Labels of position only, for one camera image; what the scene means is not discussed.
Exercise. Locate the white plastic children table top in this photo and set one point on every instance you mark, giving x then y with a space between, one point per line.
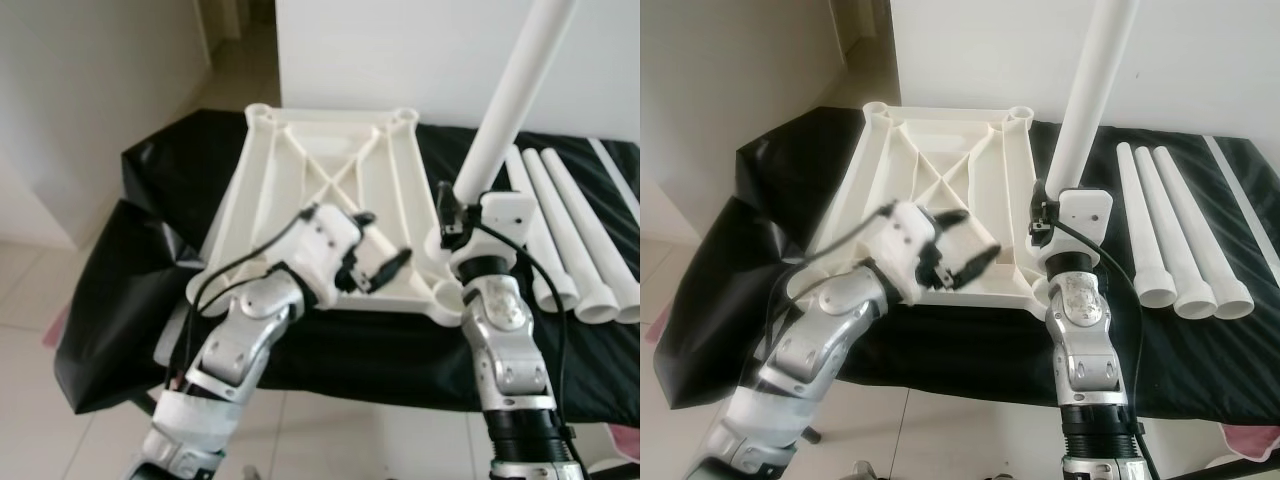
930 160
300 170

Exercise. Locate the white plastic table leg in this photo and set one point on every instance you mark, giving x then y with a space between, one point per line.
587 220
1140 220
520 80
1168 220
560 220
1195 220
520 170
1100 70

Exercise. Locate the white tape strip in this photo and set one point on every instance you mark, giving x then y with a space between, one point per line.
1240 195
612 170

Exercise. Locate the black table cloth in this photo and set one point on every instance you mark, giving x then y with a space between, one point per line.
760 200
150 250

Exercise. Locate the pink cloth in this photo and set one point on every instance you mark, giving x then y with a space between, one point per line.
55 328
625 440
655 328
1250 442

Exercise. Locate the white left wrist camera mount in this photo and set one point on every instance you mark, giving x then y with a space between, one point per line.
915 235
330 235

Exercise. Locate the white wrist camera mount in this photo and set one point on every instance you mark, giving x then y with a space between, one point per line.
505 220
1085 215
330 235
915 235

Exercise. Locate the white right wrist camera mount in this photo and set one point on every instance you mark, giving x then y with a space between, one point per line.
505 220
1085 215

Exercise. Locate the black metal table frame leg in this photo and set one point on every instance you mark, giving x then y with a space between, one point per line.
812 436

